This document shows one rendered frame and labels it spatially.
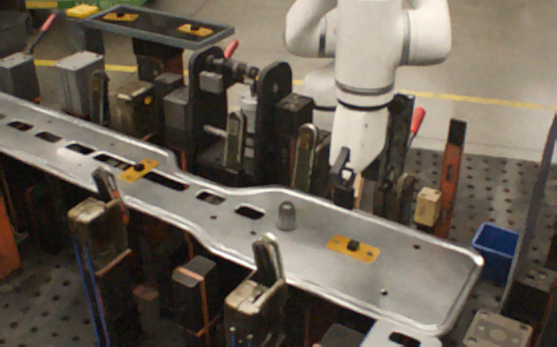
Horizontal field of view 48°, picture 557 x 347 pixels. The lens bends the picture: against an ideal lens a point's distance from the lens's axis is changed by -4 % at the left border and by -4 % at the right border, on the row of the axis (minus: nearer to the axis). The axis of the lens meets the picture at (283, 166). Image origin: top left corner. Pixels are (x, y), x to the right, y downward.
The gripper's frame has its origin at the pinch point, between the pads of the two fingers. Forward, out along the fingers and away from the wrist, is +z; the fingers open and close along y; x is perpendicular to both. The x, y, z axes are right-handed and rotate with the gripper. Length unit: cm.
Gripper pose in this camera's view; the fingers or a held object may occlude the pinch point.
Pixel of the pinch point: (357, 188)
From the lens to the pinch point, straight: 101.0
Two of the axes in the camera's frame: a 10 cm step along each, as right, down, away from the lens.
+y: -5.2, 4.5, -7.3
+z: 0.0, 8.5, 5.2
